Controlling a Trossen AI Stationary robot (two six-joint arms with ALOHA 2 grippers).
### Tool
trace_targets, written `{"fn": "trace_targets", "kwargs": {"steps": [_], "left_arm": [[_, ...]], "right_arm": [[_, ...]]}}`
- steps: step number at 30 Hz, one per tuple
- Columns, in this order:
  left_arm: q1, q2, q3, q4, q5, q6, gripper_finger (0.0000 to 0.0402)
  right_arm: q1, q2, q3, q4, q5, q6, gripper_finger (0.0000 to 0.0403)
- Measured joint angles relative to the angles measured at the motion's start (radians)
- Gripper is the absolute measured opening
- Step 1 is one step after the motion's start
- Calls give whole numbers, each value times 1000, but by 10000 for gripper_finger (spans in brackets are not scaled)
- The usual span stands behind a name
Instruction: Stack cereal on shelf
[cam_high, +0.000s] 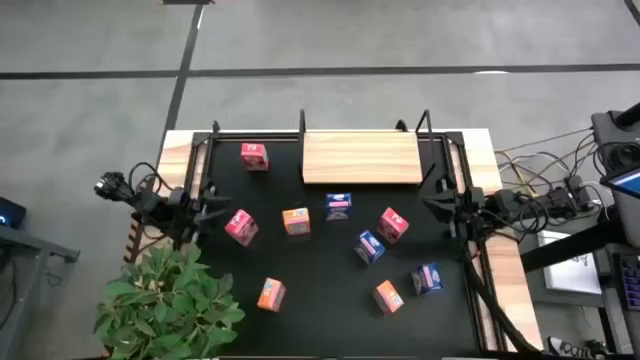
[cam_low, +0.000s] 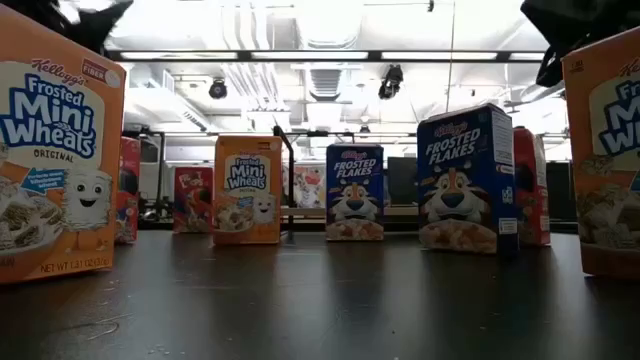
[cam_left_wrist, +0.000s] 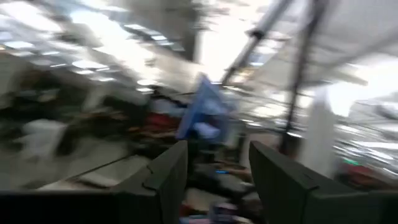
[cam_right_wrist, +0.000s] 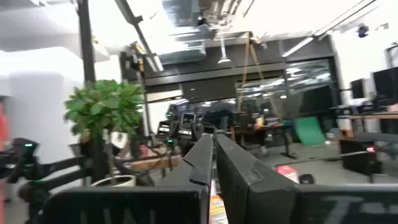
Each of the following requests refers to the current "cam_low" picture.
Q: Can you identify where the Frosted Flakes cereal box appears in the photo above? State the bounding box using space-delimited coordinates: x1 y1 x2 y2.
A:
416 103 520 256
325 143 385 243

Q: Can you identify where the Frosted Mini Wheats cereal box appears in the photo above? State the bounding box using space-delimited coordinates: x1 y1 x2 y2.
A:
561 27 640 280
213 134 284 246
0 4 127 285

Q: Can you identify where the Froot Loops cereal box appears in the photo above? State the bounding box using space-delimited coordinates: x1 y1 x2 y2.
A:
172 166 215 234
513 126 552 247
115 135 142 245

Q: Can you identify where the dark background screen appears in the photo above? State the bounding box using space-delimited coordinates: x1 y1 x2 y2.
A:
387 156 419 207

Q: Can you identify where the black table mat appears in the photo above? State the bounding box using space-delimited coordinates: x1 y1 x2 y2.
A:
0 229 640 360

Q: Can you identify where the black overhead light bar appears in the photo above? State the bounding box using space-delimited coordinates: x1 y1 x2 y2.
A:
106 48 566 64

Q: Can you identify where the black metal stand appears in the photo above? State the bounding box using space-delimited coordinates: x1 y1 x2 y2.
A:
122 129 167 224

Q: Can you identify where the black partition panel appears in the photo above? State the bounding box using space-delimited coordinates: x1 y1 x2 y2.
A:
545 160 577 222

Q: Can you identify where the wooden shelf with black frame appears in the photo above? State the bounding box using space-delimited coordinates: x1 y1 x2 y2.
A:
273 124 421 245

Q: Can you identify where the black aluminium table frame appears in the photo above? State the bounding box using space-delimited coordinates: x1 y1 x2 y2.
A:
137 218 579 235

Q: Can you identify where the black overhead camera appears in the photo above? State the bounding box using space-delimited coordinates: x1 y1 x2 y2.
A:
377 63 405 101

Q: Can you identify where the round black ceiling camera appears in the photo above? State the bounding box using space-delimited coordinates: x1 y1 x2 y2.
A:
208 78 229 101

